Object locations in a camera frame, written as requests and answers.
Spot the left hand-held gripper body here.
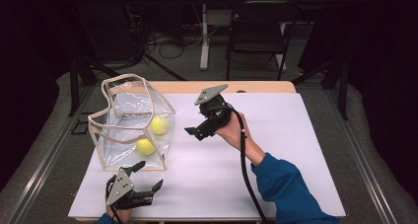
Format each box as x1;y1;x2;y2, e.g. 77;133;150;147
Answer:
104;168;155;210

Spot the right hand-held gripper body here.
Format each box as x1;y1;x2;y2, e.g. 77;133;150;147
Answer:
193;83;235;142

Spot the yellow tennis ball black print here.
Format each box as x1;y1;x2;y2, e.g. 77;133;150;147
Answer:
135;137;156;157

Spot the plain yellow tennis ball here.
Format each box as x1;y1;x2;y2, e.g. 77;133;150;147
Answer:
150;115;171;136

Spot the clear plastic bag beige trim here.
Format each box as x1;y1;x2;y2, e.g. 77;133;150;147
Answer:
87;73;176;173

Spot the person's left hand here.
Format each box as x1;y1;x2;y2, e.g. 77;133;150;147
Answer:
104;202;133;223

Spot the person's right hand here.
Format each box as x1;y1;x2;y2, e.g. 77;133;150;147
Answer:
214;112;256;153

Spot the white table mat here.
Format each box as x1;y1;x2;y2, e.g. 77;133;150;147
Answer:
67;92;347;220

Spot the white-legged desk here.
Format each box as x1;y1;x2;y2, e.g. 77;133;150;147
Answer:
180;0;330;72

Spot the black folding chair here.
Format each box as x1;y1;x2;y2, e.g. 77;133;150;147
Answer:
226;0;301;82

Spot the black metal stand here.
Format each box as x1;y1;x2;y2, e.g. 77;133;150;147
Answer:
67;52;116;118
290;57;350;121

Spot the left hand-held gripper cable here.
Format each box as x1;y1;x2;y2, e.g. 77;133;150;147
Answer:
104;176;124;224

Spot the hand-held gripper cable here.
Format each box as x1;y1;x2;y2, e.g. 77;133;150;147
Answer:
104;176;124;224
223;104;270;224

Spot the right hand-held gripper cable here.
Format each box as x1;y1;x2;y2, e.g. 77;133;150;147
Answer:
223;104;270;224

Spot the tangle of floor cables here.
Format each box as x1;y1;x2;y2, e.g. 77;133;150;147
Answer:
124;3;231;65

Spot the aluminium frame rail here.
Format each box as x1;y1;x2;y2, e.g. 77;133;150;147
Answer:
324;85;398;224
3;85;97;224

